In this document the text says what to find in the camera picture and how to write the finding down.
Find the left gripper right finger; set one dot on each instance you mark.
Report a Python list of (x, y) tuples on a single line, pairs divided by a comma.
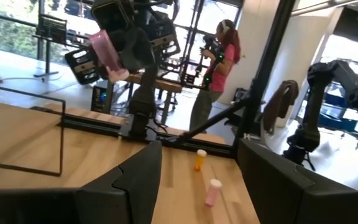
[(291, 202)]

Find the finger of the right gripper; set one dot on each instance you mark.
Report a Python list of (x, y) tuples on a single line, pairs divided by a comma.
[(82, 67), (163, 40)]

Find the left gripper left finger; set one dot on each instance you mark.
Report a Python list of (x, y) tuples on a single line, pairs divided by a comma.
[(104, 205)]

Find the pink medicine bottle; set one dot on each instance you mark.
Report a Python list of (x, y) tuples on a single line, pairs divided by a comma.
[(211, 196), (106, 53)]

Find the small orange medicine bottle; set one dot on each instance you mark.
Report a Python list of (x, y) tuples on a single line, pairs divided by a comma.
[(199, 161)]

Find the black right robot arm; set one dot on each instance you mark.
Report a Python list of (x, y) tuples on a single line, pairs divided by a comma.
[(142, 99)]

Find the wooden shelf black legs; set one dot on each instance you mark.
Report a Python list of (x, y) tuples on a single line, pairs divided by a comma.
[(62, 140)]

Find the black computer box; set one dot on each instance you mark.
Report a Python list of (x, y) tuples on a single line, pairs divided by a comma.
[(98, 99)]

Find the wooden background table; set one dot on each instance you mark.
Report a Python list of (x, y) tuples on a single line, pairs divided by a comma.
[(166, 85)]

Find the black sign on stand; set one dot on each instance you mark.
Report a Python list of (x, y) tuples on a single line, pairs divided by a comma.
[(51, 29)]

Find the person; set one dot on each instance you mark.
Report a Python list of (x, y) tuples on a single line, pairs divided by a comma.
[(221, 77)]

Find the blue storage bin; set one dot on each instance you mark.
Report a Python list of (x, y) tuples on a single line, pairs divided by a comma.
[(337, 123)]

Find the brown hanging jacket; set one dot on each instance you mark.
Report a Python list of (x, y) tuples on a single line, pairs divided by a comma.
[(280, 102)]

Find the black metal table frame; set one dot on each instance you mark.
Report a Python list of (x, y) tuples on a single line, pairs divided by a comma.
[(275, 37)]

